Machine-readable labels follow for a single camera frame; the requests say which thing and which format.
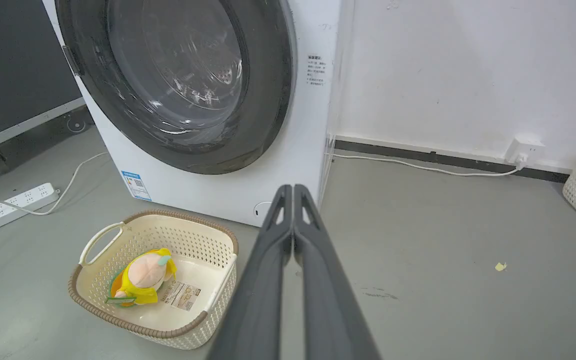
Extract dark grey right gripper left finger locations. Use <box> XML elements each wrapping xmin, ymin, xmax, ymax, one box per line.
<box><xmin>207</xmin><ymin>184</ymin><xmax>294</xmax><ymax>360</ymax></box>

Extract white washing machine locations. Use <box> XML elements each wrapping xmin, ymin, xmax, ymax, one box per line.
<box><xmin>42</xmin><ymin>0</ymin><xmax>344</xmax><ymax>228</ymax></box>

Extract dark round washing machine door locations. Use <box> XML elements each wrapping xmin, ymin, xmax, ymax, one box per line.
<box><xmin>54</xmin><ymin>0</ymin><xmax>297</xmax><ymax>176</ymax></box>

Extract dark panel with grey frame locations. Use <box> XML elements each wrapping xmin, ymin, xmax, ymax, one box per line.
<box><xmin>0</xmin><ymin>0</ymin><xmax>87</xmax><ymax>161</ymax></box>

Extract white cable along wall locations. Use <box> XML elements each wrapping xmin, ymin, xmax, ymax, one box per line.
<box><xmin>331</xmin><ymin>152</ymin><xmax>527</xmax><ymax>178</ymax></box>

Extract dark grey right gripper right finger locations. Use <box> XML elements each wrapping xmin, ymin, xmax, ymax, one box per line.
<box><xmin>293</xmin><ymin>184</ymin><xmax>382</xmax><ymax>360</ymax></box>

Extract white power strip cable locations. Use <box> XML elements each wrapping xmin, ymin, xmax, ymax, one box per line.
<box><xmin>0</xmin><ymin>151</ymin><xmax>110</xmax><ymax>217</ymax></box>

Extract white wall socket box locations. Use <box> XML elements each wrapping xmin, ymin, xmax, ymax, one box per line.
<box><xmin>505</xmin><ymin>136</ymin><xmax>545</xmax><ymax>166</ymax></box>

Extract white power strip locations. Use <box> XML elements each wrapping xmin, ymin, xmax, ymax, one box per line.
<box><xmin>0</xmin><ymin>182</ymin><xmax>61</xmax><ymax>236</ymax></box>

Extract yellow plush doll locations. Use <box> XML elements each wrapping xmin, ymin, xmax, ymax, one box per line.
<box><xmin>105</xmin><ymin>248</ymin><xmax>178</xmax><ymax>307</ymax></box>

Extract cream perforated laundry basket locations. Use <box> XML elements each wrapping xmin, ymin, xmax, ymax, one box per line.
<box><xmin>68</xmin><ymin>209</ymin><xmax>239</xmax><ymax>351</ymax></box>

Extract white paper label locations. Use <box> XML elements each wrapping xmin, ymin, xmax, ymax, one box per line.
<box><xmin>159</xmin><ymin>280</ymin><xmax>204</xmax><ymax>312</ymax></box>

